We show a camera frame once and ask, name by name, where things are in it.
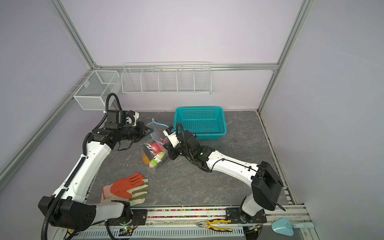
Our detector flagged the white slotted cable duct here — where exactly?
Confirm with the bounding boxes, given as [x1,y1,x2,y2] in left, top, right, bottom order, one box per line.
[74,226,245,239]

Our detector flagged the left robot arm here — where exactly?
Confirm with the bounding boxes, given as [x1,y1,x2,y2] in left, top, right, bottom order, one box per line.
[38,110,153,240]

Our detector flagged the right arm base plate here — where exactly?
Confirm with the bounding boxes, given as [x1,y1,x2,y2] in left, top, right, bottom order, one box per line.
[225,207,267,224]

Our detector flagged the light blue scoop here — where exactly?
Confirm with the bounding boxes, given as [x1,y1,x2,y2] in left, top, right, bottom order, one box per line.
[271,218,315,237]

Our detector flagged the teal plastic basket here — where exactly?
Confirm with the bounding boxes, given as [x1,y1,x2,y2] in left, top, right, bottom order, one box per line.
[174,107,227,140]

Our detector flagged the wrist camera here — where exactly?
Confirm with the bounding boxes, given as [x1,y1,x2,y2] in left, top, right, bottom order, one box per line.
[163,126,180,148]
[126,111,140,127]

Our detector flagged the red white work glove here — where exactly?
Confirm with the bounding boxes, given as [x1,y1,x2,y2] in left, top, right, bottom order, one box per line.
[101,173,149,206]

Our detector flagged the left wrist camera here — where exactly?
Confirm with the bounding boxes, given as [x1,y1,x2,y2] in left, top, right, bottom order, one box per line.
[126,111,140,127]

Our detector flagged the pink red round fruit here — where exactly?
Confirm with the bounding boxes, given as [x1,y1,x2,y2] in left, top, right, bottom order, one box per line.
[151,142,164,155]

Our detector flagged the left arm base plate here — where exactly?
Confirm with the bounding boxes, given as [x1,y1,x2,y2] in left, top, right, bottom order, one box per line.
[108,209,148,226]

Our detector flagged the yellow orange mango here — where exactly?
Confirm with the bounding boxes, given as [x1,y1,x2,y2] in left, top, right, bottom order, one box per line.
[142,154,151,165]

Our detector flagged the white mesh box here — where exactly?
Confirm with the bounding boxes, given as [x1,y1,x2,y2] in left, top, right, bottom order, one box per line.
[74,70,122,111]

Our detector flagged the clear zip top bag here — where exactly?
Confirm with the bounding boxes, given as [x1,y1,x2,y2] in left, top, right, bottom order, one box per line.
[141,118,170,173]

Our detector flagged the white radish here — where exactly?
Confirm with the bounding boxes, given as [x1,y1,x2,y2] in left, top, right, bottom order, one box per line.
[149,152,166,168]

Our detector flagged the yellow handled pliers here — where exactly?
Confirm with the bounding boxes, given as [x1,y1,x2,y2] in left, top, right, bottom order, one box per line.
[196,219,233,233]

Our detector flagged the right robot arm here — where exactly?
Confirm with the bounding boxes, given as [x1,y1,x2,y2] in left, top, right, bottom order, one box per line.
[163,127,285,223]

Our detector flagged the white wire shelf basket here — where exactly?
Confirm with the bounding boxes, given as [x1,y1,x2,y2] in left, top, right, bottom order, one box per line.
[121,62,212,95]

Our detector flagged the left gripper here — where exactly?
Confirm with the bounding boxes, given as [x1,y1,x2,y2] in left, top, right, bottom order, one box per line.
[119,121,154,143]

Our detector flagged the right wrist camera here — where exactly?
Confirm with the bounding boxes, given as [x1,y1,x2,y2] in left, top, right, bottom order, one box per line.
[163,126,180,148]

